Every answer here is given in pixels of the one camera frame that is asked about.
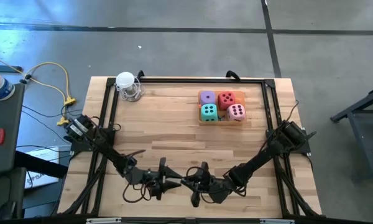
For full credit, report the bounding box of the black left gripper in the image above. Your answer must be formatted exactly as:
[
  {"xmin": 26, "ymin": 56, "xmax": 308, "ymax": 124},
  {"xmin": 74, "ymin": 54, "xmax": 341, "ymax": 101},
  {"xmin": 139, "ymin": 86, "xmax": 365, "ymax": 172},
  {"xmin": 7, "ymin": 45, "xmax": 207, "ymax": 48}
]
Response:
[{"xmin": 123, "ymin": 156, "xmax": 183, "ymax": 202}]

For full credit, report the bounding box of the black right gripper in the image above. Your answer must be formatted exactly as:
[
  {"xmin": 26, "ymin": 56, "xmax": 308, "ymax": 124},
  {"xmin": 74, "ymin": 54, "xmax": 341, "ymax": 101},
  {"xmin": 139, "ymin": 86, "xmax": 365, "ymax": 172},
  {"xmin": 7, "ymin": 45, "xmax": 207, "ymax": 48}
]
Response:
[{"xmin": 180, "ymin": 161, "xmax": 234, "ymax": 209}]

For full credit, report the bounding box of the large teal foam die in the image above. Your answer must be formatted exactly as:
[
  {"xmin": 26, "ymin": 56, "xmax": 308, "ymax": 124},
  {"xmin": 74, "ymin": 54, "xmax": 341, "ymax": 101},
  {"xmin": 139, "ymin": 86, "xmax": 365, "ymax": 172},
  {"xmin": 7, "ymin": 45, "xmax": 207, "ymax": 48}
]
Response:
[{"xmin": 200, "ymin": 103, "xmax": 219, "ymax": 122}]

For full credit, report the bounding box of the large pink foam die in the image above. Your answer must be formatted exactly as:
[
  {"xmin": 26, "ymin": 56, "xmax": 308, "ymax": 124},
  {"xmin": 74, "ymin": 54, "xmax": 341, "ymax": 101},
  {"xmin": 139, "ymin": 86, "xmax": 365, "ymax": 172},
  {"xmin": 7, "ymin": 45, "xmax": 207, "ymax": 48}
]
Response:
[{"xmin": 226, "ymin": 103, "xmax": 247, "ymax": 123}]

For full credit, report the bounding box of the large purple foam die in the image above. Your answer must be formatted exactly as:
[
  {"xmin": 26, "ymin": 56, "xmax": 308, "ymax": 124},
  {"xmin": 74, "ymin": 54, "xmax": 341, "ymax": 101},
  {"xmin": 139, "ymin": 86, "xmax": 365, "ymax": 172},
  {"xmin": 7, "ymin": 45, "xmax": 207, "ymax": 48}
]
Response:
[{"xmin": 200, "ymin": 90, "xmax": 217, "ymax": 106}]

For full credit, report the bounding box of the large red foam die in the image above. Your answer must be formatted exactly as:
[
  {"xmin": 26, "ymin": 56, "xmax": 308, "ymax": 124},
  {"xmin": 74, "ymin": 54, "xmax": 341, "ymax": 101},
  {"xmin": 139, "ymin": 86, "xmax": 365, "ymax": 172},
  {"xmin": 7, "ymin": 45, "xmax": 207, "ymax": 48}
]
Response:
[{"xmin": 217, "ymin": 91, "xmax": 237, "ymax": 110}]

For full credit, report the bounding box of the orange translucent plastic bin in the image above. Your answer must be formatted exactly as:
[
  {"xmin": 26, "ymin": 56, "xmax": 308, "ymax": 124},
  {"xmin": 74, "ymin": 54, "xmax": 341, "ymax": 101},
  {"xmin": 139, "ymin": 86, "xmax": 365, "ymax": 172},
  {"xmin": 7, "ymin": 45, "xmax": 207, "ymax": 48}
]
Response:
[{"xmin": 198, "ymin": 90, "xmax": 247, "ymax": 126}]

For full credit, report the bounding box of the black floor beam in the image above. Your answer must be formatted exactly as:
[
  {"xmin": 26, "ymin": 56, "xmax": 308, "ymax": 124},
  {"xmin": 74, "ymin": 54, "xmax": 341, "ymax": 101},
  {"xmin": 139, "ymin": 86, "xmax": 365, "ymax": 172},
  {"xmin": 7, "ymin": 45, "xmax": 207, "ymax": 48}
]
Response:
[{"xmin": 14, "ymin": 150, "xmax": 69, "ymax": 180}]

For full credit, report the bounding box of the white printed box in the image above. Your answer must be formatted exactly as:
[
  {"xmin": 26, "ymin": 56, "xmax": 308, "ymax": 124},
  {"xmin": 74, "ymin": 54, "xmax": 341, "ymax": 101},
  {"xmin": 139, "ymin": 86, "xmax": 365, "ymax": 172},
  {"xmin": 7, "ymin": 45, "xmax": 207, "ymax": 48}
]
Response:
[{"xmin": 24, "ymin": 147, "xmax": 64, "ymax": 190}]

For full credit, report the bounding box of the dark grey side desk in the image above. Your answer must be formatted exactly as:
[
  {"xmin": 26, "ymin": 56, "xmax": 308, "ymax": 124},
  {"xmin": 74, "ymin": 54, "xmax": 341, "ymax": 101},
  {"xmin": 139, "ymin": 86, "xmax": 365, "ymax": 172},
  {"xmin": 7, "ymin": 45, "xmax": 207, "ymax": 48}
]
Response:
[{"xmin": 0, "ymin": 82, "xmax": 26, "ymax": 177}]

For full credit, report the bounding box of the dark metal stand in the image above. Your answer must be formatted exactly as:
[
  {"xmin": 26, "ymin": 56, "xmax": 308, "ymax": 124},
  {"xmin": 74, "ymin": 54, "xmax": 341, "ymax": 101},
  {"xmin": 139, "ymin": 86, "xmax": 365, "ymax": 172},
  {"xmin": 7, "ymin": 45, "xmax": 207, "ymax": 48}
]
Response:
[{"xmin": 330, "ymin": 82, "xmax": 373, "ymax": 183}]

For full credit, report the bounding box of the black floor bar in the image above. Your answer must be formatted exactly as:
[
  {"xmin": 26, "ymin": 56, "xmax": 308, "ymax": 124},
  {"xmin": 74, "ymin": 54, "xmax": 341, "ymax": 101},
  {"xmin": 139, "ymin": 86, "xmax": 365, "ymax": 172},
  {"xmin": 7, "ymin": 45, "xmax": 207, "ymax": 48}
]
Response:
[{"xmin": 0, "ymin": 64, "xmax": 24, "ymax": 73}]

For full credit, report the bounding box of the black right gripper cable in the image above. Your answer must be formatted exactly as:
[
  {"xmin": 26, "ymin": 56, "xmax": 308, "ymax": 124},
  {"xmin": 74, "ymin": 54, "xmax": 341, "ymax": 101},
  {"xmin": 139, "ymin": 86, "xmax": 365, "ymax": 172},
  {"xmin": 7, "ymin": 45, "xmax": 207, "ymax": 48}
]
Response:
[{"xmin": 185, "ymin": 166, "xmax": 248, "ymax": 200}]

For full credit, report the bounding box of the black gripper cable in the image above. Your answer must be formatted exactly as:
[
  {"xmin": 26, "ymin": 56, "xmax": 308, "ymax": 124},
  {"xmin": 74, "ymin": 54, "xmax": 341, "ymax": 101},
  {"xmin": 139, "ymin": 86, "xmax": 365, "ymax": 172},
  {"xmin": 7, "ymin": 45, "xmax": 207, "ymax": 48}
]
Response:
[
  {"xmin": 185, "ymin": 166, "xmax": 248, "ymax": 200},
  {"xmin": 121, "ymin": 149, "xmax": 158, "ymax": 203}
]

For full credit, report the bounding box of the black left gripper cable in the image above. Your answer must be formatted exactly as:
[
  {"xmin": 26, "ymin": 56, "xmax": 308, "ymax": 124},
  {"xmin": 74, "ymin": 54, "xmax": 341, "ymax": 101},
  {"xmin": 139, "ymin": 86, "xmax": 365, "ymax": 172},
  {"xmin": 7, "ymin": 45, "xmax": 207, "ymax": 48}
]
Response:
[{"xmin": 121, "ymin": 149, "xmax": 158, "ymax": 203}]

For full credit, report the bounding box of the white edge bracket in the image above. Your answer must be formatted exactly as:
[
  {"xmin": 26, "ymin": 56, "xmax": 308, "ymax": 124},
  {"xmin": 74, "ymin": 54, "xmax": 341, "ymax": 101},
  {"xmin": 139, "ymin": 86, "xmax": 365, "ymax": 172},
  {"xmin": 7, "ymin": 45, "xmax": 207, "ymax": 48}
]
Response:
[
  {"xmin": 86, "ymin": 217, "xmax": 122, "ymax": 224},
  {"xmin": 259, "ymin": 218, "xmax": 295, "ymax": 224}
]

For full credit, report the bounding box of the black aluminium table frame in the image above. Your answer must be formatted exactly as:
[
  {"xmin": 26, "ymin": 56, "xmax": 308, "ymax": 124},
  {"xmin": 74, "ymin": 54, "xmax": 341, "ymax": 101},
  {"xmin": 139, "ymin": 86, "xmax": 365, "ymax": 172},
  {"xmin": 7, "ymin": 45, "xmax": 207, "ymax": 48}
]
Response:
[{"xmin": 51, "ymin": 70, "xmax": 323, "ymax": 218}]

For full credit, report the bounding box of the yellow extension cable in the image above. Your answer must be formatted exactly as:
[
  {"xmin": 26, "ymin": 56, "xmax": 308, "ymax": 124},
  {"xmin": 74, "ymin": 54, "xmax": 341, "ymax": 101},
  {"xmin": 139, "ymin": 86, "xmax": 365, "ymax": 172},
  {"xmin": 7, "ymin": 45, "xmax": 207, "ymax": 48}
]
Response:
[{"xmin": 0, "ymin": 52, "xmax": 78, "ymax": 128}]

